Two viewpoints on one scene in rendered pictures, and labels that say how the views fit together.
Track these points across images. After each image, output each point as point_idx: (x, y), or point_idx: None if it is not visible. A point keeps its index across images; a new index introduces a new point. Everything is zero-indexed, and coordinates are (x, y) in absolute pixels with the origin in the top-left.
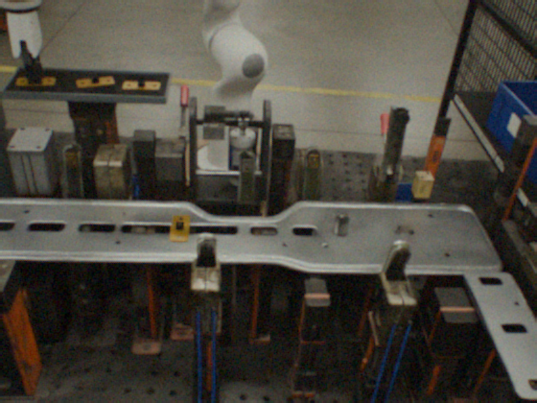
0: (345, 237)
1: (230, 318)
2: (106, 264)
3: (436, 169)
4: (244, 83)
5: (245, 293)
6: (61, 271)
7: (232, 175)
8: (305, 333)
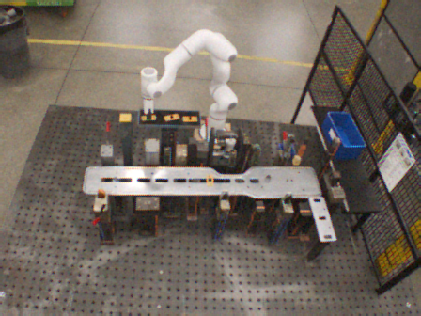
0: (269, 182)
1: None
2: None
3: (302, 154)
4: (226, 111)
5: None
6: None
7: (226, 154)
8: (255, 218)
